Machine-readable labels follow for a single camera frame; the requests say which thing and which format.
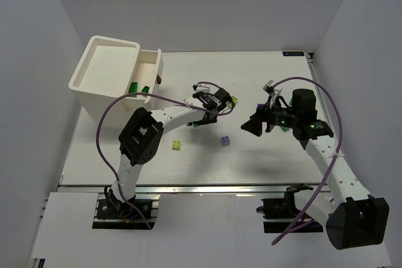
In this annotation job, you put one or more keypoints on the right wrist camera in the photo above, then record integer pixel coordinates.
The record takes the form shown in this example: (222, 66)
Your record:
(272, 90)

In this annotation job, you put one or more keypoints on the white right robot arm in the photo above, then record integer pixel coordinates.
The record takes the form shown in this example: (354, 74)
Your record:
(354, 218)

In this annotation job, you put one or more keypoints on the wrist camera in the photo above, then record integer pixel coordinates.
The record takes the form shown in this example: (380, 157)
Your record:
(272, 90)
(201, 87)

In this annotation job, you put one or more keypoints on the aluminium table edge rail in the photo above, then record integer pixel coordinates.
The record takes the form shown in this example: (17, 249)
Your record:
(197, 189)

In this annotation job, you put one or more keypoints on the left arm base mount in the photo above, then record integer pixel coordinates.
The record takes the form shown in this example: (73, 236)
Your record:
(112, 214)

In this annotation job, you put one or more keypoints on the yellow-green 2x2 lego brick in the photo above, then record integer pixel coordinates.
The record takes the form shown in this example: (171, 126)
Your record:
(176, 145)

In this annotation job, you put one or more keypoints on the purple 2x2 lego brick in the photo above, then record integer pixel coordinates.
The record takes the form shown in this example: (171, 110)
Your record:
(225, 141)

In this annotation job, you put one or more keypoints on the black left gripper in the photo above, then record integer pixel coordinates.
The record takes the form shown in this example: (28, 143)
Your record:
(206, 117)

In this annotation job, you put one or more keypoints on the green upside-down 2x2 lego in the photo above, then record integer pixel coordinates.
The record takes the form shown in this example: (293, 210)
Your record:
(145, 89)

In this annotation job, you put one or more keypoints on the green upside-down 2x3 lego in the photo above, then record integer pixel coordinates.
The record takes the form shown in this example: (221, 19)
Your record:
(133, 88)

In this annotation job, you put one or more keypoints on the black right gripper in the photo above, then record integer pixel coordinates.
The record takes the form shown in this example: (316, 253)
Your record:
(265, 119)

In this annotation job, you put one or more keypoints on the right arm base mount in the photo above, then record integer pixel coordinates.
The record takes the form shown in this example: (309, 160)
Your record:
(279, 212)

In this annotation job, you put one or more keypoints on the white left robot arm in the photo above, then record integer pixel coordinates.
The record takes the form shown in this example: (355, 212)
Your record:
(140, 138)

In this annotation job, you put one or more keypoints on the white drawer cabinet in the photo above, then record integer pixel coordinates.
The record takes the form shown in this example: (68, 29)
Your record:
(103, 73)

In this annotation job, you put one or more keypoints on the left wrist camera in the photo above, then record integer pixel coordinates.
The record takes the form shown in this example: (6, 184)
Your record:
(201, 87)

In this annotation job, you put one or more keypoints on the blue label sticker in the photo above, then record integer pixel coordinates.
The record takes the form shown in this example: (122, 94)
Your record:
(293, 53)

